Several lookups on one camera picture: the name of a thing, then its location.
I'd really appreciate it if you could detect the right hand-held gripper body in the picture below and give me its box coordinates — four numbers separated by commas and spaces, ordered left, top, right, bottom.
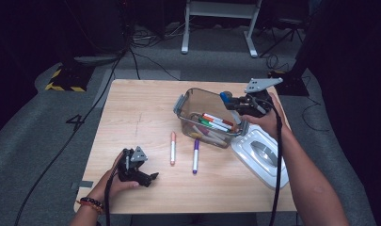
241, 77, 284, 118

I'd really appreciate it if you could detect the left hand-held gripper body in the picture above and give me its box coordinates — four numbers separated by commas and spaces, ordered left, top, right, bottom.
117, 146, 150, 183

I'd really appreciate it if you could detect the blue marker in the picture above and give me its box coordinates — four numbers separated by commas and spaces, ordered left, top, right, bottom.
219, 91, 243, 126

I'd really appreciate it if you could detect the bright red marker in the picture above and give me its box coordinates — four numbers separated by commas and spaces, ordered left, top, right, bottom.
203, 113, 236, 128

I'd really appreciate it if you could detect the orange marker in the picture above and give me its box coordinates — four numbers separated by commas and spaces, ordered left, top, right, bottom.
202, 116, 233, 130

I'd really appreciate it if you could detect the peach marker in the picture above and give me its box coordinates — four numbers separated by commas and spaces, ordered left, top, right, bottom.
169, 131, 177, 167

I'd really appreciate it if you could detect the clear grey storage box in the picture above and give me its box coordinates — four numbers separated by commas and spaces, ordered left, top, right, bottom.
173, 87, 250, 149

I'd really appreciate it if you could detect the magenta marker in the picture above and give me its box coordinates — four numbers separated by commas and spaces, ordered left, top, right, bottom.
194, 125, 227, 141

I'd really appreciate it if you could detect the purple marker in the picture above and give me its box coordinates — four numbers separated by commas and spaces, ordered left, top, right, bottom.
192, 138, 200, 175

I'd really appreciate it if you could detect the yellow marker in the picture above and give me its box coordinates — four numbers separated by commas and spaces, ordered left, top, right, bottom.
191, 132, 227, 147

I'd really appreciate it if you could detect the person's right hand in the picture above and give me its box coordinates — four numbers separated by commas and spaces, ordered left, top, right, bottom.
242, 92, 293, 141

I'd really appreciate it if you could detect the person's left hand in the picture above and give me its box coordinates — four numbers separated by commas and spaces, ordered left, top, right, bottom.
89, 151, 140, 206

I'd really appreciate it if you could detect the black base with hazard stripes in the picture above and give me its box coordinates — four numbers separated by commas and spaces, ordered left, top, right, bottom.
44, 62, 96, 93
267, 70, 310, 97

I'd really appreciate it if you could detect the grey tape strip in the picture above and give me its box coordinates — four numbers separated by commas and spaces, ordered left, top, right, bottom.
70, 180, 94, 190

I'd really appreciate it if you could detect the black tripod stand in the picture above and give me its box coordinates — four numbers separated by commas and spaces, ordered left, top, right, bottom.
258, 17, 307, 59

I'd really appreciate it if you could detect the dark curtain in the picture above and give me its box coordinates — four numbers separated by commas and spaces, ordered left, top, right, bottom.
0, 0, 67, 136
291, 0, 381, 202

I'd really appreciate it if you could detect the flat grey stand base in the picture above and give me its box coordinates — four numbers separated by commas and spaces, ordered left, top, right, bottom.
72, 54, 120, 68

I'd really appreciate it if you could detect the black stand pole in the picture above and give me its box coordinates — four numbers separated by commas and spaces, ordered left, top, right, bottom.
114, 0, 137, 53

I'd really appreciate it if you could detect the left hand-held gripper cable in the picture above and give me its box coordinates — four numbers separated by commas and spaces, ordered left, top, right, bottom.
103, 170, 114, 226

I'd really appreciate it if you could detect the hand-held gripper cable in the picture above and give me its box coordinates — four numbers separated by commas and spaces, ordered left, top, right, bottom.
103, 170, 114, 226
267, 102, 285, 226

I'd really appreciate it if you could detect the coiled black cable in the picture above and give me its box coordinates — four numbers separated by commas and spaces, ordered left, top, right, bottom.
265, 54, 291, 73

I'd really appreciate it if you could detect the black bead bracelet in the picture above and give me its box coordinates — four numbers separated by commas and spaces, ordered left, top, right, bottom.
79, 196, 105, 211

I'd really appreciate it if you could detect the looped thin black cable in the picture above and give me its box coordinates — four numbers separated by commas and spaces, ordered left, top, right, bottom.
301, 96, 331, 133

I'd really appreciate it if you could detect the orange bead bracelet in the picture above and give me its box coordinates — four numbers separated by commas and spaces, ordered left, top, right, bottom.
75, 200, 103, 216

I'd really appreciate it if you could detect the long black floor cable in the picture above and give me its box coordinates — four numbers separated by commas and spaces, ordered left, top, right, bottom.
13, 46, 130, 226

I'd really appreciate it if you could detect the thin black floor cable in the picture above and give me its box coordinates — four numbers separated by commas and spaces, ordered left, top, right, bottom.
133, 51, 182, 82

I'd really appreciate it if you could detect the right hand-held gripper cable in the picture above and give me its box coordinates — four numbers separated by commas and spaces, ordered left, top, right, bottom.
267, 102, 285, 226

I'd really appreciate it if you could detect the white metal desk frame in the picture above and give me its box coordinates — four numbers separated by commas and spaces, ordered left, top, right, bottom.
181, 0, 263, 58

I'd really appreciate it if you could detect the tangle of floor cables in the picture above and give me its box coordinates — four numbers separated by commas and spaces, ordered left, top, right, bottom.
128, 23, 187, 49

